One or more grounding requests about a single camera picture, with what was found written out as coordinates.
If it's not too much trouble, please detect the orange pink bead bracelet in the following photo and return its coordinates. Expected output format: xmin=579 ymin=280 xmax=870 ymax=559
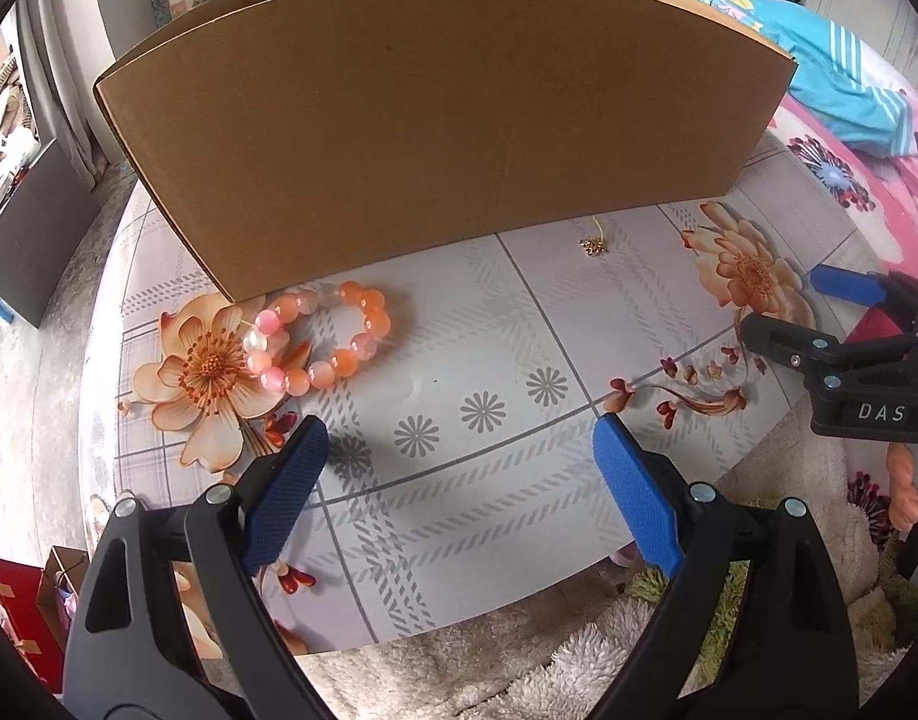
xmin=241 ymin=280 xmax=392 ymax=395

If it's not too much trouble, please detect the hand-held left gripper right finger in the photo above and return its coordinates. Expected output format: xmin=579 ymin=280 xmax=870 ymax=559
xmin=592 ymin=412 xmax=859 ymax=720

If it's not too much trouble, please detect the teal striped garment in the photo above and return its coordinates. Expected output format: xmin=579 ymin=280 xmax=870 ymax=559
xmin=673 ymin=0 xmax=918 ymax=158

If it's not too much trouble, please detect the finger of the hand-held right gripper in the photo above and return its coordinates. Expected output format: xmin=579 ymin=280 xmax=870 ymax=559
xmin=740 ymin=310 xmax=918 ymax=442
xmin=808 ymin=264 xmax=918 ymax=346

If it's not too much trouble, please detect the brown cardboard box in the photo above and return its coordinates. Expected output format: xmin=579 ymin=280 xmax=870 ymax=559
xmin=93 ymin=0 xmax=799 ymax=302

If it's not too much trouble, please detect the grey curtain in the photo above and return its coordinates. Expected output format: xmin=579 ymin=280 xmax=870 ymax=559
xmin=16 ymin=0 xmax=106 ymax=190

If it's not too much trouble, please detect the pink floral blanket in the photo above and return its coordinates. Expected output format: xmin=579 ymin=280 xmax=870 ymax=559
xmin=770 ymin=64 xmax=918 ymax=541

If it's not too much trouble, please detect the red gift box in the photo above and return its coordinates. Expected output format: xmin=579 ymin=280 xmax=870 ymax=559
xmin=0 ymin=555 xmax=66 ymax=692

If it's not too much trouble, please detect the person's right hand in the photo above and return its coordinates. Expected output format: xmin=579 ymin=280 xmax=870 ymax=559
xmin=886 ymin=442 xmax=918 ymax=531

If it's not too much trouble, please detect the dark grey box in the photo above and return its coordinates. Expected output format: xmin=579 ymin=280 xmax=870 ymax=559
xmin=0 ymin=137 xmax=94 ymax=329

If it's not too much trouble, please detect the gold flower hook earring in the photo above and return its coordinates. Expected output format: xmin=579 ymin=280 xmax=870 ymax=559
xmin=577 ymin=216 xmax=612 ymax=257

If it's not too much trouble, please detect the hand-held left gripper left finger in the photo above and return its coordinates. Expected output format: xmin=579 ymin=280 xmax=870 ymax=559
xmin=63 ymin=414 xmax=331 ymax=720

